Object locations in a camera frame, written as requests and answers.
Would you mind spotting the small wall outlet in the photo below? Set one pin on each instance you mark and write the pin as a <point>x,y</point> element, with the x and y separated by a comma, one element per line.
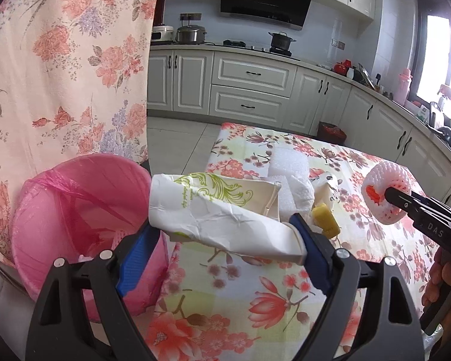
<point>338,43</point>

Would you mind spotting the white foam sheet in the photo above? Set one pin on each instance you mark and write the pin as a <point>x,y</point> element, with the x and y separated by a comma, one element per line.
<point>287,161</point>

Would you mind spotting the silver pressure cooker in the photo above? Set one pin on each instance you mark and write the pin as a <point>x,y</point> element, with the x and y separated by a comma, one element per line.
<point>189,34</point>

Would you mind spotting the white paper towel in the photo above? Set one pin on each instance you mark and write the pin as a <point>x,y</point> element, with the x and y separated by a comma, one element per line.
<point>298,195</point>

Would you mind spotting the white lower kitchen cabinets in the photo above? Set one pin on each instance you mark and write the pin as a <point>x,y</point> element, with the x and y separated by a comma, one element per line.
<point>248,82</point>

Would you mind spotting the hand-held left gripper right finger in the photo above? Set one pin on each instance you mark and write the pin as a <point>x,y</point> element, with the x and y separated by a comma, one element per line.
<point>312,250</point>

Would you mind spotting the red kettle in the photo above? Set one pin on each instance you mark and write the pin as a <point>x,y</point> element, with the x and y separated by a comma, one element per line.
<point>341,67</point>

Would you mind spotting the pink bin with pink bag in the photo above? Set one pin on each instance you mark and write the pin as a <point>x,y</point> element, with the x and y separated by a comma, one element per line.
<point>60,203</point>

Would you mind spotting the white rice cooker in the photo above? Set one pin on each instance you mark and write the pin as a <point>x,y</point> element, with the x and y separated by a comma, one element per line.
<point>162,34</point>

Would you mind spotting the dark double wall socket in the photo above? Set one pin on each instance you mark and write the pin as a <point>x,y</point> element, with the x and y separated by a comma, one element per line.
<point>190,17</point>

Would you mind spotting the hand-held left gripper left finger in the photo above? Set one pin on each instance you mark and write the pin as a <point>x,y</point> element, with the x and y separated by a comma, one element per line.
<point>137,261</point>

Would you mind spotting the pink thermos bottle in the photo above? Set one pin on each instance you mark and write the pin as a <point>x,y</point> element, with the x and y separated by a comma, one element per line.
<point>403,86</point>

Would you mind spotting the white tissue packet green print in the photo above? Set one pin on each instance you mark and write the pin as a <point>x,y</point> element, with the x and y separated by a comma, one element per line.
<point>218,214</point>

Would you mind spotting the floral tablecloth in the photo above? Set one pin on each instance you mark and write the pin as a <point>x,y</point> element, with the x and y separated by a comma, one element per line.
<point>248,301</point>

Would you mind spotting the pink and white foam fruit net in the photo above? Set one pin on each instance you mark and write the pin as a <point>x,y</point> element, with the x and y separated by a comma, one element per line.
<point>379,180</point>

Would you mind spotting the black gas stove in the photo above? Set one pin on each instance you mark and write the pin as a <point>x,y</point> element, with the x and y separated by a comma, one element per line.
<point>236,42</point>

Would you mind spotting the small bin with red bag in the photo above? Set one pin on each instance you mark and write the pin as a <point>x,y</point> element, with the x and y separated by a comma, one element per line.
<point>331,132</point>

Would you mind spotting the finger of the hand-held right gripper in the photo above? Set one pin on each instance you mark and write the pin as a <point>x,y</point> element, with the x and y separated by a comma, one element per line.
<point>406,201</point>

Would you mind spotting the metal tray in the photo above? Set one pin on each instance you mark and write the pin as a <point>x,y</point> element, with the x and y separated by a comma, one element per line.
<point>363,75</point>

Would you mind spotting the yellow sponge piece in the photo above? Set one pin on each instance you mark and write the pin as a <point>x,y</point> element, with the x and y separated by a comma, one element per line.
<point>325,222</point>

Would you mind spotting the black cooking pot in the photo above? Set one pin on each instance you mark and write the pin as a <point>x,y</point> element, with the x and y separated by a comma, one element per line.
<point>281,41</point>

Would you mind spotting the floral curtain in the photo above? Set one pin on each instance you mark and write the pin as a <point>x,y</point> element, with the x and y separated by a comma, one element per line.
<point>60,82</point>

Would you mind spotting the person's right hand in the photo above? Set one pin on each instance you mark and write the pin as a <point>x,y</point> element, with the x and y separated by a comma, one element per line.
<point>436,285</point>

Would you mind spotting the kitchen window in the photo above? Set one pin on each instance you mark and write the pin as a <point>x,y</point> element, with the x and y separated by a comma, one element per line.
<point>439,56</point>

